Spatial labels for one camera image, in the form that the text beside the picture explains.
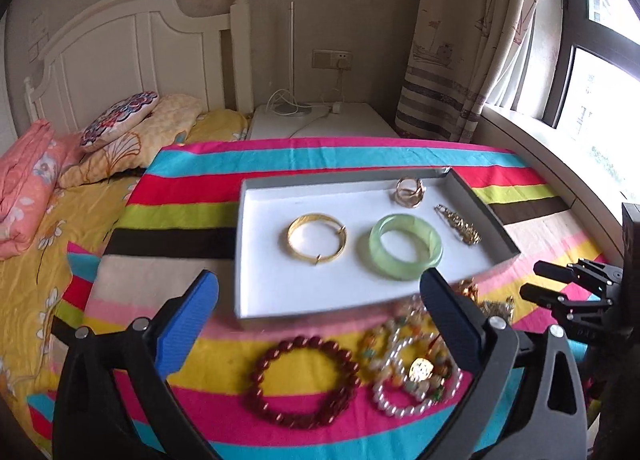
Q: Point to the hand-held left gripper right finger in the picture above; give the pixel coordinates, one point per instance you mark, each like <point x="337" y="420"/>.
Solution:
<point x="450" y="322"/>

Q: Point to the white pole lamp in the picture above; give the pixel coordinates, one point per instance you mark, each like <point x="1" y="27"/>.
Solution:
<point x="291" y="50"/>

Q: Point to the silver brooch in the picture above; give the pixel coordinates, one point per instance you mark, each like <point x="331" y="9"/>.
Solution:
<point x="495" y="309"/>

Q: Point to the colourful striped blanket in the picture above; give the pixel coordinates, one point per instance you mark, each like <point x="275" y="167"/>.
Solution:
<point x="320" y="155"/>

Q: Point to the beige wall socket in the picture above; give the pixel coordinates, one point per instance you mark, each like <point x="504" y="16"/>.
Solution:
<point x="325" y="60"/>

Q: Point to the folded pink floral quilt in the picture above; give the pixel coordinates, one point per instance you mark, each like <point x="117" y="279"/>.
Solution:
<point x="25" y="180"/>

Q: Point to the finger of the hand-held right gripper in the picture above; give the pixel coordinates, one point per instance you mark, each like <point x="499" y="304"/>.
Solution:
<point x="555" y="271"/>
<point x="542" y="295"/>

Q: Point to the gold bangle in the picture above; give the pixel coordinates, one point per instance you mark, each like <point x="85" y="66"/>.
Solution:
<point x="292" y="241"/>

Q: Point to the dark framed window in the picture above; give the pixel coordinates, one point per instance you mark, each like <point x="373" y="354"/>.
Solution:
<point x="565" y="40"/>

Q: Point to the white nightstand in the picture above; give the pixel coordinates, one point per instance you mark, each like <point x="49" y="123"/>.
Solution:
<point x="360" y="122"/>

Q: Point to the gold hairpin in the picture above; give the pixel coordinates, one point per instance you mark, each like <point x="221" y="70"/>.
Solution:
<point x="462" y="230"/>

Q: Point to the grey cardboard jewelry box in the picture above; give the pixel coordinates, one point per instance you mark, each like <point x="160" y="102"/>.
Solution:
<point x="280" y="265"/>

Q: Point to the yellow floral bedsheet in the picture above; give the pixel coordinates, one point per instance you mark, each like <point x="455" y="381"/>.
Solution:
<point x="75" y="240"/>

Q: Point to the white wooden headboard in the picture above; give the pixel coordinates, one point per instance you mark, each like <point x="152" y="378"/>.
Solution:
<point x="125" y="50"/>

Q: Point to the white window sill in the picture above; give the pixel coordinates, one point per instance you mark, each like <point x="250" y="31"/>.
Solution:
<point x="540" y="140"/>

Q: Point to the embroidered flower pillow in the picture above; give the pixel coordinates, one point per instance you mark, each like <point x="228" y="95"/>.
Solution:
<point x="117" y="120"/>

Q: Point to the green jade bangle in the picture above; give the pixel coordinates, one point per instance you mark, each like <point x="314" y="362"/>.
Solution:
<point x="433" y="247"/>

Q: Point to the patterned striped curtain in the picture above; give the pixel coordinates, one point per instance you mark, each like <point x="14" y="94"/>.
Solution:
<point x="450" y="40"/>

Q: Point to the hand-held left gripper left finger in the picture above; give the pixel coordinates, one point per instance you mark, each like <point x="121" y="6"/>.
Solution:
<point x="185" y="327"/>

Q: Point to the pale yellow quilted pillow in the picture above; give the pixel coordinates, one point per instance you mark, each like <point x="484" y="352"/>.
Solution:
<point x="170" y="115"/>

